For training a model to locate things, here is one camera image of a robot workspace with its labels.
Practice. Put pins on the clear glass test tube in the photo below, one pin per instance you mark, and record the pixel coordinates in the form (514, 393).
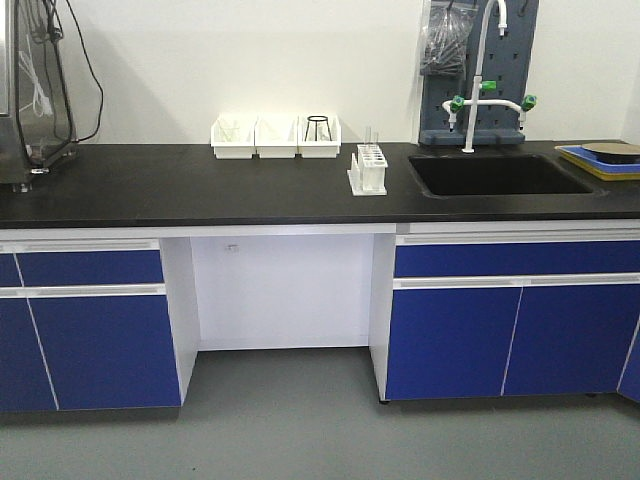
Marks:
(367, 139)
(374, 139)

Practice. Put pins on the white test tube rack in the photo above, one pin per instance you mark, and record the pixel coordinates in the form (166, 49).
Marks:
(367, 173)

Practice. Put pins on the blue-grey pegboard drying rack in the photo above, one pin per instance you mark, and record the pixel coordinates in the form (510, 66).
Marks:
(505, 72)

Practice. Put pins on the right white plastic bin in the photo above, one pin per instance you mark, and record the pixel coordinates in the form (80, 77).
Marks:
(320, 149)

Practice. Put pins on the white plastic bin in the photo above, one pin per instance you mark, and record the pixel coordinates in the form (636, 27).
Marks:
(276, 136)
(320, 149)
(233, 136)

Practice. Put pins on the middle white plastic bin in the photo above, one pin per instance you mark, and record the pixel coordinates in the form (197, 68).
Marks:
(276, 136)

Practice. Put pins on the left white plastic bin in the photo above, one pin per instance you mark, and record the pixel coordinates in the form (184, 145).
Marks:
(233, 136)

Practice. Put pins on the black lab sink basin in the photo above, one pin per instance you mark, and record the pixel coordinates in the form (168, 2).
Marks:
(469, 175)

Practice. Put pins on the right blue cabinet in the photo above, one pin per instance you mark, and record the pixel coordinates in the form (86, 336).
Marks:
(486, 319)

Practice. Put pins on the blue cabinet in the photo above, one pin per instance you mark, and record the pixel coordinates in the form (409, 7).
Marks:
(486, 319)
(85, 325)

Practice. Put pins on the white gooseneck lab faucet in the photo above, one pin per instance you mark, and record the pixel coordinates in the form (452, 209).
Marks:
(457, 103)

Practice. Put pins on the left blue cabinet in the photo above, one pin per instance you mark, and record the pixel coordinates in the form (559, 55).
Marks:
(85, 325)

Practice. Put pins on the plastic bag of pegs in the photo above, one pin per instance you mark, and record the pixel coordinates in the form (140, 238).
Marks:
(445, 38)

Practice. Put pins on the yellow tray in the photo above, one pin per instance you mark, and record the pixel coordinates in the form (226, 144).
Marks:
(600, 170)

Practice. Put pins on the round dark disc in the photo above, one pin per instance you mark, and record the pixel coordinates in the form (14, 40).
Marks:
(624, 147)

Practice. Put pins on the blue tray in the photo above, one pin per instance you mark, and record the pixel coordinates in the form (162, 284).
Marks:
(590, 153)

